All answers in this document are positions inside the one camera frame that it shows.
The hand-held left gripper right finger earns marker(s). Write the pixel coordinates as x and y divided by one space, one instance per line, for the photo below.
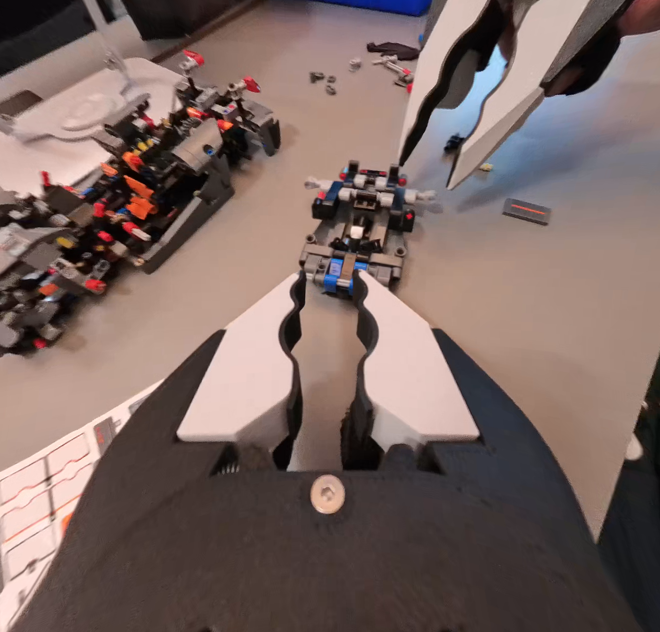
417 384

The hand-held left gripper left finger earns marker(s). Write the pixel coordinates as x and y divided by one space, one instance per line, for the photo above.
242 384

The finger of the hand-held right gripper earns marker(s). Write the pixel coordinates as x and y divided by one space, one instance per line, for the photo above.
536 59
448 33

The small black grey lego assembly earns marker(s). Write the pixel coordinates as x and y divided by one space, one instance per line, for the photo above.
361 214

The black flat lego piece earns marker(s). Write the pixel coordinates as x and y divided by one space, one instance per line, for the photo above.
392 49

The grey red lego axle assembly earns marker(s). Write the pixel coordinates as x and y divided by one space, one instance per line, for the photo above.
394 70

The small black lego piece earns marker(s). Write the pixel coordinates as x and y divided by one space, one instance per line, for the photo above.
453 142

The small dark grey lego piece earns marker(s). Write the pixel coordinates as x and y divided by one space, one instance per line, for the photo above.
317 77
330 86

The grey lego tile orange line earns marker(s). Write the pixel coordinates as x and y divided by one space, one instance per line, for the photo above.
527 211

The large lego car chassis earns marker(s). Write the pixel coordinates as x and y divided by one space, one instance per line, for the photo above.
170 178

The lego sticker sheet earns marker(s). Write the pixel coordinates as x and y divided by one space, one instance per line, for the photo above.
36 498

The person's right hand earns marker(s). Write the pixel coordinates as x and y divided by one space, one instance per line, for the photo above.
644 13

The person's dark green trousers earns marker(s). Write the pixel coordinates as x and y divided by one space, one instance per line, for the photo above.
634 539

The white moulded plastic base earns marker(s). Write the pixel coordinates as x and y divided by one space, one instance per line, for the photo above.
51 162

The clear plastic stand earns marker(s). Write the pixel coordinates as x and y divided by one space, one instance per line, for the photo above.
116 59

